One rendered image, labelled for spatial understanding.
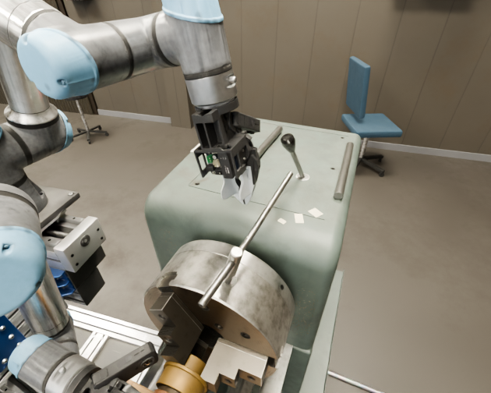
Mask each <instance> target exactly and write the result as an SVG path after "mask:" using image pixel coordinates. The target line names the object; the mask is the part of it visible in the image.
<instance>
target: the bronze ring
mask: <svg viewBox="0 0 491 393"><path fill-rule="evenodd" d="M205 366H206V364H205V362H204V361H202V360H201V359H200V358H198V357H197V356H194V355H193V354H191V353H190V354H189V357H188V359H187V360H186V362H185V365H182V364H180V363H176V362H172V361H167V362H166V363H165V364H164V371H163V373H162V374H161V376H160V378H159V379H158V381H157V383H156V385H157V389H156V390H155V391H154V393H205V392H207V389H208V385H207V383H206V381H205V380H204V379H203V378H202V377H201V376H200V375H201V374H202V372H203V369H204V367H205Z"/></svg>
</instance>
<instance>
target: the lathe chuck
mask: <svg viewBox="0 0 491 393"><path fill-rule="evenodd" d="M227 261H228V258H227V257H224V256H221V255H218V254H216V253H209V252H203V251H187V252H183V253H179V254H177V255H175V256H174V257H172V258H171V259H170V261H169V262H168V263H167V265H166V266H165V267H164V269H163V270H162V271H161V273H160V274H159V275H158V276H157V277H156V279H155V280H154V281H153V283H152V284H151V285H150V287H149V288H148V289H147V290H146V291H145V294H144V297H143V302H144V306H145V310H146V312H147V315H148V316H149V318H150V319H151V321H152V322H153V324H154V325H155V326H156V328H157V329H158V330H160V329H161V328H162V327H163V326H164V325H163V324H162V323H161V322H160V321H159V320H158V319H157V318H156V317H155V316H154V315H153V314H152V313H151V312H150V308H151V307H152V306H153V304H154V303H155V302H156V300H157V299H158V297H159V296H160V294H161V293H162V291H161V290H160V289H159V288H158V286H159V285H160V283H161V280H162V279H163V278H165V277H166V276H169V275H177V276H176V278H175V280H171V281H170V282H169V286H170V287H171V289H172V290H173V291H174V292H175V293H176V295H177V296H178V297H179V298H180V299H181V301H183V302H184V304H185V305H186V306H187V307H188V308H189V309H190V310H191V312H192V313H193V314H194V315H195V316H196V318H197V319H198V320H199V321H200V322H201V323H202V324H204V326H205V327H207V328H209V329H210V330H212V332H214V336H215V338H214V340H213V341H212V342H210V343H209V345H208V347H207V350H206V352H205V353H204V355H203V358H202V359H201V360H202V361H204V362H205V364H207V361H208V359H209V358H210V354H211V353H212V351H213V349H214V346H215V345H216V343H217V340H218V338H221V336H222V337H223V338H224V339H226V340H229V341H230V342H234V343H236V344H238V345H241V346H244V347H246V348H248V349H251V350H253V351H256V352H259V353H261V354H264V355H266V356H269V357H271V358H274V359H278V361H277V364H276V367H274V366H271V365H268V368H267V372H266V374H265V378H266V377H269V376H271V375H273V374H275V373H276V372H277V370H278V367H279V364H280V361H281V357H282V354H283V351H284V347H285V343H286V341H287V337H288V332H289V330H290V327H291V316H290V313H289V310H288V307H287V305H286V304H285V302H284V300H283V299H282V298H281V296H280V295H279V293H278V292H277V291H276V290H275V289H274V288H273V287H272V286H271V285H270V284H269V283H268V282H267V281H266V280H265V279H263V278H262V277H261V276H259V275H258V274H257V273H256V272H254V271H252V270H251V269H249V268H248V267H246V266H244V265H243V264H240V265H239V266H238V270H237V273H236V275H235V278H236V283H235V286H233V287H232V288H225V287H223V286H222V285H220V287H219V288H218V290H217V291H216V292H215V293H214V295H213V297H212V298H211V300H210V301H209V303H208V304H207V305H206V306H205V308H201V307H200V306H199V304H198V302H199V301H200V300H201V298H202V297H203V295H204V294H205V293H206V291H207V290H208V288H209V287H210V286H211V285H212V283H213V282H214V280H215V279H216V278H217V276H218V275H219V274H220V273H221V271H222V270H223V268H224V267H225V265H226V263H227Z"/></svg>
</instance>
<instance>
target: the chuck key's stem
mask: <svg viewBox="0 0 491 393"><path fill-rule="evenodd" d="M242 256H243V251H242V249H240V248H239V247H233V248H231V251H230V253H229V256H228V261H232V262H234V263H235V266H234V267H233V268H232V269H231V271H230V272H229V274H228V276H227V277H226V278H225V280H224V282H225V283H227V284H230V282H231V280H232V278H233V277H234V276H235V275H236V273H237V270H238V266H239V265H240V262H241V259H242ZM228 261H227V262H228Z"/></svg>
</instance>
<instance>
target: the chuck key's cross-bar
mask: <svg viewBox="0 0 491 393"><path fill-rule="evenodd" d="M292 176H293V173H292V172H289V173H288V174H287V175H286V177H285V178H284V180H283V182H282V183H281V184H280V186H279V187H278V189H277V191H276V192H275V194H274V195H273V196H272V198H271V200H270V202H269V203H268V205H267V206H266V207H265V209H264V210H263V212H262V214H261V215H260V216H259V218H258V220H257V221H256V223H255V225H254V226H253V227H252V229H251V230H250V232H249V234H248V235H247V236H246V238H245V239H244V241H243V242H242V244H241V245H240V247H239V248H240V249H242V251H243V253H244V251H245V250H246V248H247V247H248V245H249V244H250V243H251V241H252V240H253V237H254V236H255V234H256V233H257V232H258V230H259V228H260V226H261V225H262V224H263V222H264V220H265V219H266V217H267V215H268V214H269V213H270V211H271V209H272V208H273V206H274V205H275V203H276V202H277V200H278V198H279V196H280V195H281V194H282V192H283V191H284V188H285V187H286V185H287V184H288V183H289V181H290V179H291V177H292ZM234 266H235V263H234V262H232V261H228V262H227V264H226V265H225V267H224V268H223V270H222V271H221V273H220V274H219V275H218V276H217V278H216V279H215V280H214V282H213V283H212V285H211V286H210V287H209V288H208V290H207V291H206V293H205V294H204V295H203V297H202V298H201V300H200V301H199V302H198V304H199V306H200V307H201V308H205V306H206V305H207V304H208V303H209V301H210V300H211V298H212V297H213V295H214V293H215V292H216V291H217V290H218V288H219V287H220V285H221V284H222V282H223V281H224V280H225V278H226V277H227V276H228V274H229V272H230V271H231V269H232V268H233V267H234Z"/></svg>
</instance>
